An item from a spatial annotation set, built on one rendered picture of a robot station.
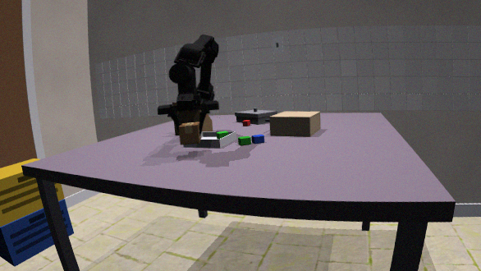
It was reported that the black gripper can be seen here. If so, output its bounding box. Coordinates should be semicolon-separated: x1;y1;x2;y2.
158;84;219;135

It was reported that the white square tray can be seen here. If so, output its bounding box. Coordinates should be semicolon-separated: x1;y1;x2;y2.
185;131;236;148

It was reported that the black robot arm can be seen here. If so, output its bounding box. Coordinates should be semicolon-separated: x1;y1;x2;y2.
169;34;219;112

